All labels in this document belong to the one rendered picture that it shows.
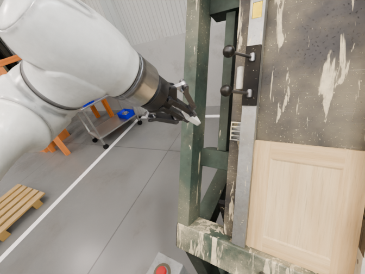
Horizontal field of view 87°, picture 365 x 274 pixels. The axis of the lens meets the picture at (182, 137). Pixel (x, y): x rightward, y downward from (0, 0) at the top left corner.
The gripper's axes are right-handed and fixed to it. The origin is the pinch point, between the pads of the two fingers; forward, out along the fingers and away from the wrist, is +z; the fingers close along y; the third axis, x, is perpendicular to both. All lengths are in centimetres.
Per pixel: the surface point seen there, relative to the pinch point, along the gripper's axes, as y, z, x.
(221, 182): 22, 66, 7
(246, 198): 5.6, 29.3, 23.6
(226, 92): -11.6, 7.9, -3.9
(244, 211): 9.4, 30.8, 27.2
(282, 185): -7.2, 29.8, 25.7
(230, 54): -19.5, 5.0, -12.0
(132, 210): 144, 122, -31
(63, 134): 303, 167, -276
